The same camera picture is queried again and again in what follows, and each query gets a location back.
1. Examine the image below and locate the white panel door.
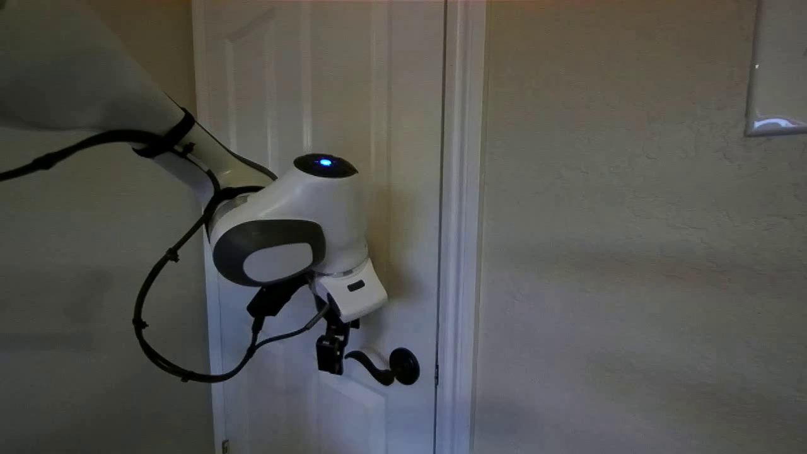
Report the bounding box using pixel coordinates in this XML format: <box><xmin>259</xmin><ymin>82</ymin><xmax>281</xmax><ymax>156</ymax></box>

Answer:
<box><xmin>192</xmin><ymin>0</ymin><xmax>447</xmax><ymax>454</ymax></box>

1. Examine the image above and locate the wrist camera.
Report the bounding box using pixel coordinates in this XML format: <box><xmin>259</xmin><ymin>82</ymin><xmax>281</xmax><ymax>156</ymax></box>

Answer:
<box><xmin>247</xmin><ymin>274</ymin><xmax>311</xmax><ymax>320</ymax></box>

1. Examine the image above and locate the black lever door handle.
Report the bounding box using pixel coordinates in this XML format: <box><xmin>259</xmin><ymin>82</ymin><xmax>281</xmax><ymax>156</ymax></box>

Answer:
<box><xmin>345</xmin><ymin>347</ymin><xmax>421</xmax><ymax>387</ymax></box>

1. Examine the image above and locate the white door frame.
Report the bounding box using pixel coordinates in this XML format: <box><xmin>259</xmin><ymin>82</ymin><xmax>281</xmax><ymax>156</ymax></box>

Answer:
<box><xmin>434</xmin><ymin>0</ymin><xmax>488</xmax><ymax>454</ymax></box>

